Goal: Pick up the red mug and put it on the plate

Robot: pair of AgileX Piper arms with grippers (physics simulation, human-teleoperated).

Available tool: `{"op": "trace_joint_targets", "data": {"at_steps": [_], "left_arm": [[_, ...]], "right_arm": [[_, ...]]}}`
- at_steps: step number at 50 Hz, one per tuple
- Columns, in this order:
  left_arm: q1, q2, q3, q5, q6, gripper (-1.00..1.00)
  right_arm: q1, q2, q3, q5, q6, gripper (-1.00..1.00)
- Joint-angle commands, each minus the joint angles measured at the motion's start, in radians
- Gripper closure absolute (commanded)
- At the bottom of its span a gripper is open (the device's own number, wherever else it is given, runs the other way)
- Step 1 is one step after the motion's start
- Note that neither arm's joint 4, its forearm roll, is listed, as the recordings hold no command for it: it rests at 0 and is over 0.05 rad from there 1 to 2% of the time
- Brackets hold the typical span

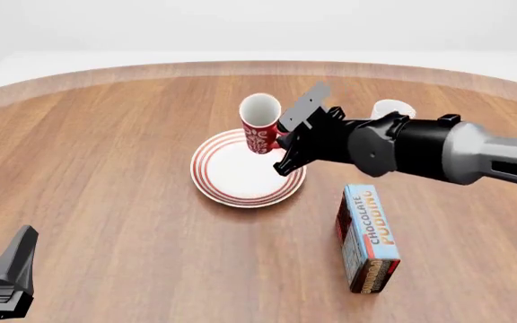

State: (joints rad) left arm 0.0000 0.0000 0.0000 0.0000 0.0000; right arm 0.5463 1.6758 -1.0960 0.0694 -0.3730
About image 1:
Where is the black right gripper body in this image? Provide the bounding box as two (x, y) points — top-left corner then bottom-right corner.
(290, 105), (354, 167)

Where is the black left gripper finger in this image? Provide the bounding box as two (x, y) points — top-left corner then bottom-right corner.
(0, 223), (40, 299)

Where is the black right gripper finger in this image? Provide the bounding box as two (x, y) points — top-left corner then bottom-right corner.
(273, 133), (310, 177)
(276, 131), (297, 149)

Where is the red mug with white pattern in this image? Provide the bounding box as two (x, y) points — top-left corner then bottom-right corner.
(239, 92), (290, 156)

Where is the white plate with red rings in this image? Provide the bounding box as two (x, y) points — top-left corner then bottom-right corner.
(189, 128), (308, 209)

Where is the chocolate pudding box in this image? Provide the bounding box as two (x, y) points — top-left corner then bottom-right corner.
(335, 183), (402, 295)

